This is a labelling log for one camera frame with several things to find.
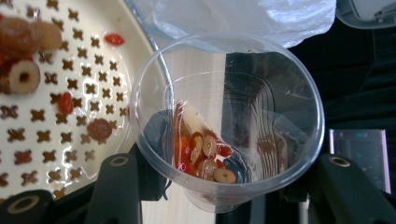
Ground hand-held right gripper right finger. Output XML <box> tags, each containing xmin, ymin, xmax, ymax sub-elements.
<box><xmin>306</xmin><ymin>153</ymin><xmax>396</xmax><ymax>224</ymax></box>

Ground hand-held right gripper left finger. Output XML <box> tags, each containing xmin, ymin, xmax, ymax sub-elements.
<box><xmin>83</xmin><ymin>141</ymin><xmax>172</xmax><ymax>224</ymax></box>

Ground clear plastic cup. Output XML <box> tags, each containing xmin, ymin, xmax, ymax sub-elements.
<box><xmin>128</xmin><ymin>31</ymin><xmax>327</xmax><ymax>215</ymax></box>

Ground beige basin with perforated strainer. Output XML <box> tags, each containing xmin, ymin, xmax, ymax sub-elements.
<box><xmin>0</xmin><ymin>0</ymin><xmax>176</xmax><ymax>201</ymax></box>

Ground red dried fruit pieces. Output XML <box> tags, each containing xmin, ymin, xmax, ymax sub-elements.
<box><xmin>0</xmin><ymin>13</ymin><xmax>126</xmax><ymax>142</ymax></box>
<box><xmin>172</xmin><ymin>100</ymin><xmax>238</xmax><ymax>185</ymax></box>

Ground shiny dark rectangular panel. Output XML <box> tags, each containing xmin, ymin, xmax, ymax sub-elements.
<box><xmin>329</xmin><ymin>128</ymin><xmax>392</xmax><ymax>194</ymax></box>

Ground white grey pedal trash can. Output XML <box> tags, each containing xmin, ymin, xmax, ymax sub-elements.
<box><xmin>335</xmin><ymin>0</ymin><xmax>396</xmax><ymax>31</ymax></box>

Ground clear plastic trash bag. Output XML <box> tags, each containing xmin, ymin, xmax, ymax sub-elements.
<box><xmin>124</xmin><ymin>0</ymin><xmax>337</xmax><ymax>49</ymax></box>

